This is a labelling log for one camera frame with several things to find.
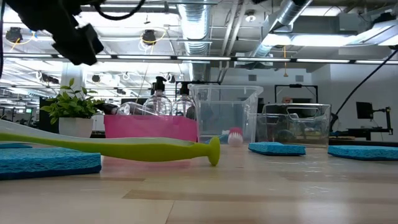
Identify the ribbed silver ventilation duct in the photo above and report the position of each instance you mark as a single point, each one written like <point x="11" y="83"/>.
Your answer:
<point x="194" y="25"/>

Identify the red plastic tray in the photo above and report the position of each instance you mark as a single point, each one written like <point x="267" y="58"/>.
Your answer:
<point x="149" y="127"/>

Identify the black monitor stand desk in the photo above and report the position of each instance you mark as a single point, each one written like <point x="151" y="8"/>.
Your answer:
<point x="357" y="133"/>

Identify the green dish brush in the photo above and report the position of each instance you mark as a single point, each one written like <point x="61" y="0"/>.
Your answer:
<point x="124" y="151"/>

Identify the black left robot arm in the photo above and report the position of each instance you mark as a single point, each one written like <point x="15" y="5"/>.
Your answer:
<point x="37" y="9"/>

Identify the black monitor on arm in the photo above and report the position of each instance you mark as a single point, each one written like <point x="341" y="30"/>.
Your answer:
<point x="364" y="110"/>

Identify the red dish brush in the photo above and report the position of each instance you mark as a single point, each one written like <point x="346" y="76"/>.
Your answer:
<point x="235" y="132"/>

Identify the tall clear plastic bin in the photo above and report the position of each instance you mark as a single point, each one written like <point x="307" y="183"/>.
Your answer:
<point x="217" y="105"/>

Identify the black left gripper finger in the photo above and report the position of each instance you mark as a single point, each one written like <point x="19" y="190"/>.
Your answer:
<point x="73" y="49"/>
<point x="91" y="43"/>

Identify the green plant in white pot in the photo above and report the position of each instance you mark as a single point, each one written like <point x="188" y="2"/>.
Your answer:
<point x="73" y="105"/>

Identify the light blue sponge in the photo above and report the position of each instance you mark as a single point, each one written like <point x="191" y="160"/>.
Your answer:
<point x="276" y="149"/>
<point x="46" y="161"/>
<point x="363" y="153"/>

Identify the black metal station frame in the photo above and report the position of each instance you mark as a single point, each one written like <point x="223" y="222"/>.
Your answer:
<point x="295" y="85"/>

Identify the long linear ceiling light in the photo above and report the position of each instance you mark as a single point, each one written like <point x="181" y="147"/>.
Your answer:
<point x="202" y="58"/>

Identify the wall air vent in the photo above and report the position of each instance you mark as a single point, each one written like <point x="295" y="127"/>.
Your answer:
<point x="252" y="77"/>
<point x="299" y="77"/>

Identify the black cabinet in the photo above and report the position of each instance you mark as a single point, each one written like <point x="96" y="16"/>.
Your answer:
<point x="43" y="101"/>

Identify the person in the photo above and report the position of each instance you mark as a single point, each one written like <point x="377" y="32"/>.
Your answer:
<point x="286" y="100"/>

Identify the dark blue sponge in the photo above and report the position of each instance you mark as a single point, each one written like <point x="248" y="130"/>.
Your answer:
<point x="15" y="145"/>

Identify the spiral silver ventilation duct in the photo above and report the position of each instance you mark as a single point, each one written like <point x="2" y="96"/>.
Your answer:
<point x="292" y="12"/>

